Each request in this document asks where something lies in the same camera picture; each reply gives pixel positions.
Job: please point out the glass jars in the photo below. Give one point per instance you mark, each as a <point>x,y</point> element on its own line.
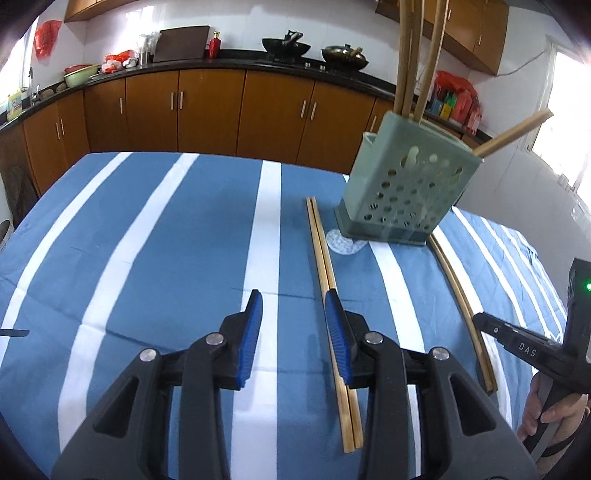
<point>147,48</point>

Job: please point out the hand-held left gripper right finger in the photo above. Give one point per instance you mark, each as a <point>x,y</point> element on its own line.
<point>337,337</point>

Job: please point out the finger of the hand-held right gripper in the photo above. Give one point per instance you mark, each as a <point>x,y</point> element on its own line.
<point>517,341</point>

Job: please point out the black wok with lid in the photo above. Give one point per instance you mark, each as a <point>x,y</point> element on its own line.
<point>345,56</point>

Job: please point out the green perforated utensil holder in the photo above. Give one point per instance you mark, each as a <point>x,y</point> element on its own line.
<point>406,194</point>

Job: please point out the black countertop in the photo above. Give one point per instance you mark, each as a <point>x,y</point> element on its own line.
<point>231,62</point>

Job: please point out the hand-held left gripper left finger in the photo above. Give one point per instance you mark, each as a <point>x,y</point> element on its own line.
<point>251,327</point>

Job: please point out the metal faucet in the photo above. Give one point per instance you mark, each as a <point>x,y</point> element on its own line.
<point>32,87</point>

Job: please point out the dark wooden cutting board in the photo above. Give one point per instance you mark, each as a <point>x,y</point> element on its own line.
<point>181,44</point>

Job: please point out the dark thin object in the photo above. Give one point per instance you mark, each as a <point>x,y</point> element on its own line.
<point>14,332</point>

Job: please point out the crumpled red plastic bag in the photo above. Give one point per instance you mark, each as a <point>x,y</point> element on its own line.
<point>117,61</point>

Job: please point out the wooden upper cabinet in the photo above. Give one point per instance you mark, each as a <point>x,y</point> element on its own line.
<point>87,7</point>
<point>475,32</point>

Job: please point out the wooden lower cabinets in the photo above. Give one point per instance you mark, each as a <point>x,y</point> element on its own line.
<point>207,110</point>

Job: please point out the blue white striped tablecloth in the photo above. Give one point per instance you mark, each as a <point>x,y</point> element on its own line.
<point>161,258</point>

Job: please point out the person's right hand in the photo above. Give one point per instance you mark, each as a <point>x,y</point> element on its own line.
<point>531,410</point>

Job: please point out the yellow detergent bottle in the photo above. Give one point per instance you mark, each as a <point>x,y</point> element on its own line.
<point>14,105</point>

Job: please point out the red plastic bag on hook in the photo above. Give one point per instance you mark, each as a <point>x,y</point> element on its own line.
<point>47,39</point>

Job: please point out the green basin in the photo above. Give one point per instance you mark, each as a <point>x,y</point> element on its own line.
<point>82,76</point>

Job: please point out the large bright window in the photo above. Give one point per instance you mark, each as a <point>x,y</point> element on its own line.
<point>572,106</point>

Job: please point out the gas stove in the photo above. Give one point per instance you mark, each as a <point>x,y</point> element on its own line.
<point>314,65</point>

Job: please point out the small red bottle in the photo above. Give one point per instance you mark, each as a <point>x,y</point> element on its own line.
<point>214,46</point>

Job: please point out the red bag over condiments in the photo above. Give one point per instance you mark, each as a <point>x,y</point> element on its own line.
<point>457,85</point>

